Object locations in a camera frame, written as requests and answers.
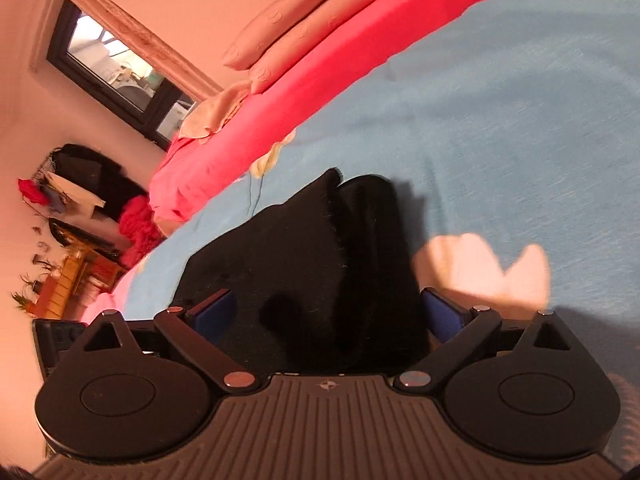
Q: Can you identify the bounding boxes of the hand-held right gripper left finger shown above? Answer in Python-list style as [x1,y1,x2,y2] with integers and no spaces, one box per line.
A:
[82,288,262,394]

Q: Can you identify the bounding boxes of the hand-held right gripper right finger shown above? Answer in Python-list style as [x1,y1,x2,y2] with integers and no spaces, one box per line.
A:
[392,287,572,394]

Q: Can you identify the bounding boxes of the black pants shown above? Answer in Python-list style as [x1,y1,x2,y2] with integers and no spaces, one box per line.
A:
[172,168,432,377]

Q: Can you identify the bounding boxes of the red fluffy cloth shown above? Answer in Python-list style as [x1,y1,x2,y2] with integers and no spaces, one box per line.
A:
[119,194,169,269]

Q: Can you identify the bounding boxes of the wooden cabinet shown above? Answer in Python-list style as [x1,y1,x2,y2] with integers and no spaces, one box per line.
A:
[29,246,127,322]

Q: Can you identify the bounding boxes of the black flat device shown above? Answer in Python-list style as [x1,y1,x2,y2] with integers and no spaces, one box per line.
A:
[31,318,90,380]

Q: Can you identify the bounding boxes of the black hanging garment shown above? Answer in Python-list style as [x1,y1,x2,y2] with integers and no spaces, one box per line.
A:
[52,143,149,222]

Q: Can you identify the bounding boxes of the white hanging cloth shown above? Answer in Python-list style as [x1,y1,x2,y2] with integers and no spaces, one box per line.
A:
[44,170,107,219]

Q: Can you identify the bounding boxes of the green potted plant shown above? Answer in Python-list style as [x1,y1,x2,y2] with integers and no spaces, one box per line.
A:
[11,259,57,315]

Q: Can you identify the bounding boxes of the blue printed blanket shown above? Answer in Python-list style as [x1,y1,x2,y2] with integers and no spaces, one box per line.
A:
[80,0,640,473]

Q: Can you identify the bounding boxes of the beige crumpled cloth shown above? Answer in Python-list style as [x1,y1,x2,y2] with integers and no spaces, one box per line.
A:
[179,86,252,145]

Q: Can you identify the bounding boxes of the small red hanging cloth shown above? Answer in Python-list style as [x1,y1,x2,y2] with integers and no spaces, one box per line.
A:
[18,178,52,207]

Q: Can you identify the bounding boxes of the red bed sheet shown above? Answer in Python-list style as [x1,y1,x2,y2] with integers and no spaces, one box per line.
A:
[149,0,546,238]

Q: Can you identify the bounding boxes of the dark framed window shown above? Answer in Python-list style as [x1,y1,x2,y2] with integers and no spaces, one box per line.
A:
[29,0,224,152]

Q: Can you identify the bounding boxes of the pink pillow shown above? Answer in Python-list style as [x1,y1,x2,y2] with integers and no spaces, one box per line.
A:
[249,0,377,96]
[222,0,352,71]

